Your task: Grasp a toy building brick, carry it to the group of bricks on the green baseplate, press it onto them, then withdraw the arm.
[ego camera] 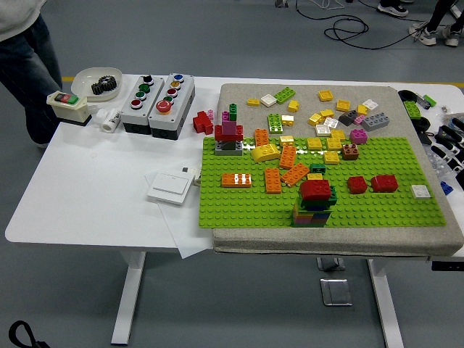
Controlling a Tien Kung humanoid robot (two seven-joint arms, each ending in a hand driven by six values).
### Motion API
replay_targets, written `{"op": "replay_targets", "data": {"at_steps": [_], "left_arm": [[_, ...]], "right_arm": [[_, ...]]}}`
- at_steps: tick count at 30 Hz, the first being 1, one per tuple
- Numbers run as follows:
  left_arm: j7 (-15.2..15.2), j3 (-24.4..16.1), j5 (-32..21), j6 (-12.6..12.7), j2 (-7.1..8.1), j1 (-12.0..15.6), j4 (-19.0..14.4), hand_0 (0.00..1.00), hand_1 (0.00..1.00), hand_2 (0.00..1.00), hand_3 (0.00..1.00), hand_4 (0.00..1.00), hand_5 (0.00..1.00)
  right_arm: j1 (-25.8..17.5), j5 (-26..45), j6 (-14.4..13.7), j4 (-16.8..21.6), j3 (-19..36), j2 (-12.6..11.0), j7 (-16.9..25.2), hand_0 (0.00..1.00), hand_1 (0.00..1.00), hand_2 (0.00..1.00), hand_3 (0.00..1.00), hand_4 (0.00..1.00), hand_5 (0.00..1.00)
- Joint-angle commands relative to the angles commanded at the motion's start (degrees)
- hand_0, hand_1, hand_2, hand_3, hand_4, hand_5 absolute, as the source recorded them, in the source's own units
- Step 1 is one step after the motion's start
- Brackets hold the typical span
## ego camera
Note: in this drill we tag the grey emergency-stop control box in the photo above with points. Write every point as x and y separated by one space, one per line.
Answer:
170 119

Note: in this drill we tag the white wall switch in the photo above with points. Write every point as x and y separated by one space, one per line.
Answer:
168 188

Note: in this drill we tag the dark green small brick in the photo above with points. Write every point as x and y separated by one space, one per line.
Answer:
318 168

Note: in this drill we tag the white red-green switch box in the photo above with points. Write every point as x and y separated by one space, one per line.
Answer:
69 110

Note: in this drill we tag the green toy baseplate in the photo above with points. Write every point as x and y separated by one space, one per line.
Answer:
246 206

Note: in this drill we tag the white small adapter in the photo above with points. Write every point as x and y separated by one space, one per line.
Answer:
195 177

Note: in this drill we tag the clear plastic bag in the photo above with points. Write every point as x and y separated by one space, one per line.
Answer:
435 161

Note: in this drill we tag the black flat part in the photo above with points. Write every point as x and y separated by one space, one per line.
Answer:
425 137

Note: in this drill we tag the light grey long brick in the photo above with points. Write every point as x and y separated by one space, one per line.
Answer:
375 122

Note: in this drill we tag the bystander person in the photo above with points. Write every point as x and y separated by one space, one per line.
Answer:
393 9
429 36

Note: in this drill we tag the magenta square toy brick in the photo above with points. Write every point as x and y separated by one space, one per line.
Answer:
358 136

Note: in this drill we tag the small green block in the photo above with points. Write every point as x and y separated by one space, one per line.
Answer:
430 98

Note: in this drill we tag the white square toy brick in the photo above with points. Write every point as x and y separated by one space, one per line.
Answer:
330 122
420 191
268 100
322 130
370 104

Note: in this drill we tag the grey-brown mat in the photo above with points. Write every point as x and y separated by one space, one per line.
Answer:
253 241

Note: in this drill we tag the silver metal part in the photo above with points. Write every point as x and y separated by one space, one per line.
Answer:
421 99

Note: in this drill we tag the white pipe fitting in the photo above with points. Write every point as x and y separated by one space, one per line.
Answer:
110 121

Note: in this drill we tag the yellow curved toy brick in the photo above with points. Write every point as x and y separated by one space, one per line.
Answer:
265 153

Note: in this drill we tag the orange long toy brick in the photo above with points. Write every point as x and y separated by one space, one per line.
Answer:
236 180
287 157
295 173
272 181
261 137

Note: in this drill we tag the red curved toy brick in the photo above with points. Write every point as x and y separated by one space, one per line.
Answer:
384 183

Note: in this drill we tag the white table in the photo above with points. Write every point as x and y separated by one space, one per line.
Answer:
90 181

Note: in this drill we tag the red square toy brick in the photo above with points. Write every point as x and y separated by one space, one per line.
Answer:
357 185

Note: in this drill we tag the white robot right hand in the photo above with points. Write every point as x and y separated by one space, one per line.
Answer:
447 136

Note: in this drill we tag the black table control panel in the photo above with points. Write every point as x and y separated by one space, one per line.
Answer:
447 265

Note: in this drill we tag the multicolour brick tower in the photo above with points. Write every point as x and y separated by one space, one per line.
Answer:
311 217

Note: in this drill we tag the red pink grey brick tower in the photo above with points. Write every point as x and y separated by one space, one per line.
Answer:
228 134

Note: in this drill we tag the brown square toy brick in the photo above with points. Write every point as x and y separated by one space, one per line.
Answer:
350 152

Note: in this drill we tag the red cross-shaped brick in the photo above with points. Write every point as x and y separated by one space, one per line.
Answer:
202 123

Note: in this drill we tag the black gear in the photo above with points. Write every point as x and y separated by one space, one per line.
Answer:
103 87

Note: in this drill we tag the grey four-button control box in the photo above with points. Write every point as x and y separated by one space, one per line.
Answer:
139 112

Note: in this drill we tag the white paper sheet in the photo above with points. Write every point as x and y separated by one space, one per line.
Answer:
185 232

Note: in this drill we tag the light green wide brick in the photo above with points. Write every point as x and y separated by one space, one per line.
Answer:
275 123

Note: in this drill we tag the white bowl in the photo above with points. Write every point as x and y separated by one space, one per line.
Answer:
83 79

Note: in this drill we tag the light green long brick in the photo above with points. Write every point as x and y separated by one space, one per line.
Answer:
284 94

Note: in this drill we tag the silver floor socket plate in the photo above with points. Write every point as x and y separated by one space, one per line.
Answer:
336 291
330 264

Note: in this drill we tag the small pink toy brick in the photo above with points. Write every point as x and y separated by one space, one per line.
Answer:
210 114
359 120

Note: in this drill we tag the black roll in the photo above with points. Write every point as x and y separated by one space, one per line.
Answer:
401 96

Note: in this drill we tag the blue small toy brick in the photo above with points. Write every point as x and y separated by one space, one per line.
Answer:
446 188

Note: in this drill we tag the dark grey toy brick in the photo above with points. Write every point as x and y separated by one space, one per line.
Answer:
347 117

